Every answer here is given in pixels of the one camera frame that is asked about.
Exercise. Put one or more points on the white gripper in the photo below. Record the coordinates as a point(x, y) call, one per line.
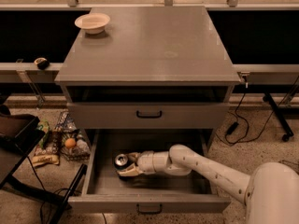
point(146, 162)

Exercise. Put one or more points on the blue pepsi can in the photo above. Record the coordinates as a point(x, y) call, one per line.
point(121, 162)

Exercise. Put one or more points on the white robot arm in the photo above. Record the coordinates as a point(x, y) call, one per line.
point(270, 194)

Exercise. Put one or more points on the grey drawer cabinet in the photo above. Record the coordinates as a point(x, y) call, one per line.
point(150, 56)

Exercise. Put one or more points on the orange fruit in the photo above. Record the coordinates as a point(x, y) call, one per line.
point(70, 142)

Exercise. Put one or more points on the green chip bag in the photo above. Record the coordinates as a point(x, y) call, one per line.
point(47, 149)

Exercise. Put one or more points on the black tape measure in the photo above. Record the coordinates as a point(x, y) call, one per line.
point(42, 63)

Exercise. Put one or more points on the white bowl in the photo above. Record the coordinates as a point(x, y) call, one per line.
point(93, 23)

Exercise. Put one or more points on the black wheeled stand leg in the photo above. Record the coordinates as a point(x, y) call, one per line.
point(287, 129)

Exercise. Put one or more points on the grey metal rail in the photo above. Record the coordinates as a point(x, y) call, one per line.
point(9, 72)

